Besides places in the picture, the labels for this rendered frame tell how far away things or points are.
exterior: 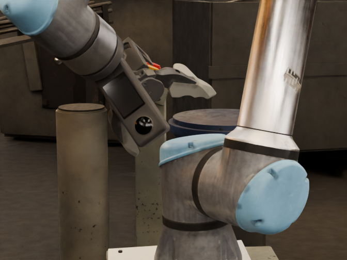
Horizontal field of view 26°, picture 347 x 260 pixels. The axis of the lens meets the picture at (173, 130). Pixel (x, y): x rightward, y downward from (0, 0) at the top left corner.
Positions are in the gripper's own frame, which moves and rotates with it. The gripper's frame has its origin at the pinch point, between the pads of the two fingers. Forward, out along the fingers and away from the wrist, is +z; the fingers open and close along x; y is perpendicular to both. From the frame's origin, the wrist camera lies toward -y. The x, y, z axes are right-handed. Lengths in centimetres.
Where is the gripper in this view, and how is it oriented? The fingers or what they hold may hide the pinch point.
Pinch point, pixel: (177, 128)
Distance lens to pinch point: 110.8
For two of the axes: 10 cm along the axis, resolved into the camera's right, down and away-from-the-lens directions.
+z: 5.0, 4.2, 7.6
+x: -7.7, 6.1, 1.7
